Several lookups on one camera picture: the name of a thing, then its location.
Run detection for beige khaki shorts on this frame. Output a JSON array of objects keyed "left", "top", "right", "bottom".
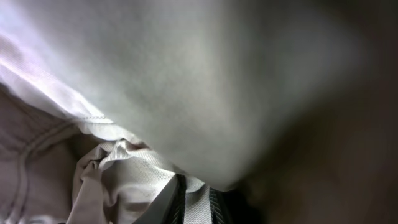
[{"left": 0, "top": 0, "right": 374, "bottom": 224}]

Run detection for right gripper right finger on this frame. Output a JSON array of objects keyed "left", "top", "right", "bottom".
[{"left": 209, "top": 188, "right": 262, "bottom": 224}]

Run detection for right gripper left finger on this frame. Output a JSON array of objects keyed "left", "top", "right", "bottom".
[{"left": 134, "top": 174, "right": 187, "bottom": 224}]

